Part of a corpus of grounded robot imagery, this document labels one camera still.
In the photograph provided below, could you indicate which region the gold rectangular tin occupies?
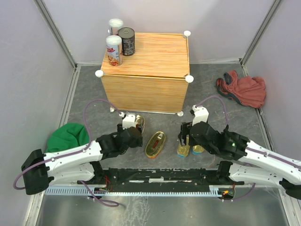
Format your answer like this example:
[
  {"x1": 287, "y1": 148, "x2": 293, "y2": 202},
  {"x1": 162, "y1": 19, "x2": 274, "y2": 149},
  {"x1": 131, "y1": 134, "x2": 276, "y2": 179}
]
[
  {"x1": 192, "y1": 145, "x2": 205, "y2": 154},
  {"x1": 177, "y1": 144, "x2": 190, "y2": 158}
]

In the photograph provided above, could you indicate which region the red oval tin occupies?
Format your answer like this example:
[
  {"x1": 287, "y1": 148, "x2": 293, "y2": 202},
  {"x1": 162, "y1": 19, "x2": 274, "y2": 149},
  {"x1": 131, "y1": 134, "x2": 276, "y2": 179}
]
[
  {"x1": 145, "y1": 131, "x2": 166, "y2": 159},
  {"x1": 135, "y1": 115, "x2": 146, "y2": 134}
]

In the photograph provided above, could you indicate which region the wooden cube cabinet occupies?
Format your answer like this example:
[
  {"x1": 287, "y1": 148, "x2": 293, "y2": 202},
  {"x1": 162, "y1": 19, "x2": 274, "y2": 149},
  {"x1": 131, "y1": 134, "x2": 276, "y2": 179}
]
[{"x1": 95, "y1": 31, "x2": 194, "y2": 116}]

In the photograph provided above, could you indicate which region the tall white-lid can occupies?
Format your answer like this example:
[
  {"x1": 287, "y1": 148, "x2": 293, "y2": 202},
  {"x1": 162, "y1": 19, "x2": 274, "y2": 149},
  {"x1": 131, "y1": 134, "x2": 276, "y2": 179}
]
[
  {"x1": 108, "y1": 18, "x2": 124, "y2": 35},
  {"x1": 106, "y1": 35, "x2": 123, "y2": 66}
]

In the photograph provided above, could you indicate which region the dark blue round can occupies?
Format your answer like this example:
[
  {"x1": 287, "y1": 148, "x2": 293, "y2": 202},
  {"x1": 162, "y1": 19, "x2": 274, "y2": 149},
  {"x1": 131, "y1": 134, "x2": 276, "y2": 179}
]
[{"x1": 118, "y1": 27, "x2": 135, "y2": 56}]

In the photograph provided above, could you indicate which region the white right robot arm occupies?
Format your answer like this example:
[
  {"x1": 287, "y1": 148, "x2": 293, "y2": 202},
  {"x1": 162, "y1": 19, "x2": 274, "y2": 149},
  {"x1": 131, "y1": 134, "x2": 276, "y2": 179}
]
[{"x1": 178, "y1": 121, "x2": 301, "y2": 200}]

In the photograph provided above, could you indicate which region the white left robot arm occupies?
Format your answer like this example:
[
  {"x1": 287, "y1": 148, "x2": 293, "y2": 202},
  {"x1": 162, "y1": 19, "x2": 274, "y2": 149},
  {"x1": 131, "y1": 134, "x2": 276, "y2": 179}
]
[{"x1": 21, "y1": 124, "x2": 144, "y2": 195}]

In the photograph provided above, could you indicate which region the green cloth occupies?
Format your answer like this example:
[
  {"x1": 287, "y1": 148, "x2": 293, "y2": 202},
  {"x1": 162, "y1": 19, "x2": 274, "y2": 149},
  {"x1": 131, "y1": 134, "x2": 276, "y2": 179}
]
[{"x1": 45, "y1": 123, "x2": 89, "y2": 153}]

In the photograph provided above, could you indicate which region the red cloth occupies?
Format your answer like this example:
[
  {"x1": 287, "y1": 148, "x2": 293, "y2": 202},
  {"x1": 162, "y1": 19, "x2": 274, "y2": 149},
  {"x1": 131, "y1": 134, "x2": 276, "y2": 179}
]
[{"x1": 215, "y1": 70, "x2": 266, "y2": 108}]

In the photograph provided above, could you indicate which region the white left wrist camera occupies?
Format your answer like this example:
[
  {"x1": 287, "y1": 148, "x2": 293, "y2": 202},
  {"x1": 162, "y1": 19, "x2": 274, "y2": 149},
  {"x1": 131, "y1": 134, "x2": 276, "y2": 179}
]
[{"x1": 119, "y1": 112, "x2": 136, "y2": 129}]

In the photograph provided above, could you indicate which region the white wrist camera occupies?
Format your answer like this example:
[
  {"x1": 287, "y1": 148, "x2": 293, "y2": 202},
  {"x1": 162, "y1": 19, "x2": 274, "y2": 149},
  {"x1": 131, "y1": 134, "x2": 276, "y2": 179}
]
[
  {"x1": 119, "y1": 112, "x2": 136, "y2": 129},
  {"x1": 191, "y1": 105, "x2": 209, "y2": 126}
]

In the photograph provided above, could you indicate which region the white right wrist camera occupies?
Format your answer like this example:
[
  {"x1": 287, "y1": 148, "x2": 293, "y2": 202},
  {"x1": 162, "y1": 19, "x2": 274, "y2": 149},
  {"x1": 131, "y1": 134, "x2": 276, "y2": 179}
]
[{"x1": 191, "y1": 105, "x2": 209, "y2": 126}]

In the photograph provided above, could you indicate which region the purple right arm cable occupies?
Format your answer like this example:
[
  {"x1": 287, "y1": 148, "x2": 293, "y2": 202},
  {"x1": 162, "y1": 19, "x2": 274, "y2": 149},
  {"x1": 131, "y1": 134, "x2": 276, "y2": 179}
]
[{"x1": 195, "y1": 95, "x2": 301, "y2": 202}]

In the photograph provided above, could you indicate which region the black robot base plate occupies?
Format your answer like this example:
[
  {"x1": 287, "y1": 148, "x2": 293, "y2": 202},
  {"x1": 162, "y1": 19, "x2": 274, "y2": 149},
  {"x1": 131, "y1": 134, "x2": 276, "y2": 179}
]
[{"x1": 85, "y1": 168, "x2": 244, "y2": 192}]

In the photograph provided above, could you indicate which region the light blue cable duct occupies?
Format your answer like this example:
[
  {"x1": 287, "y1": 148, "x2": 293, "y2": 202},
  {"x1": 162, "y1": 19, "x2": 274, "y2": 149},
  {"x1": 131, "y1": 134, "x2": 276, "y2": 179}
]
[{"x1": 45, "y1": 186, "x2": 234, "y2": 198}]

